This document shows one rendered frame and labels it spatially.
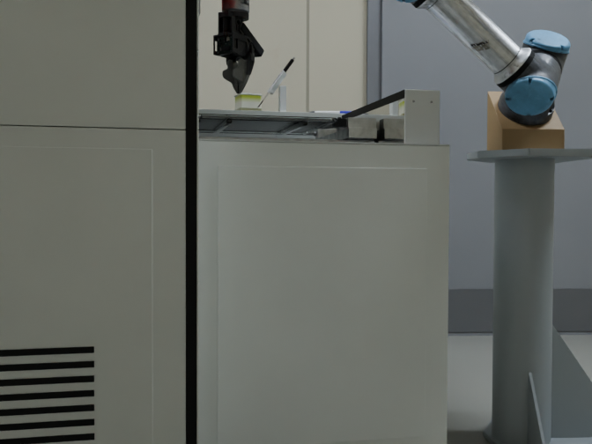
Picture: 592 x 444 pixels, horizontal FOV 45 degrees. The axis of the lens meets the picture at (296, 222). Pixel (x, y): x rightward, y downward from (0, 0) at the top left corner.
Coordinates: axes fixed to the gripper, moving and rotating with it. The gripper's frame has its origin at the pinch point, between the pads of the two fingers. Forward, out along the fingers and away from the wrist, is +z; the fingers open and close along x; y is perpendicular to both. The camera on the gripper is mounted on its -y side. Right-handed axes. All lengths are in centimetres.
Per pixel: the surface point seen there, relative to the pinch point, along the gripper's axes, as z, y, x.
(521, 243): 42, -43, 64
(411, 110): 8.0, -11.1, 46.5
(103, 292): 48, 62, 19
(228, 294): 52, 28, 21
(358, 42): -50, -163, -63
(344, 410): 80, 7, 39
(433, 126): 12, -16, 50
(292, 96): -22, -142, -88
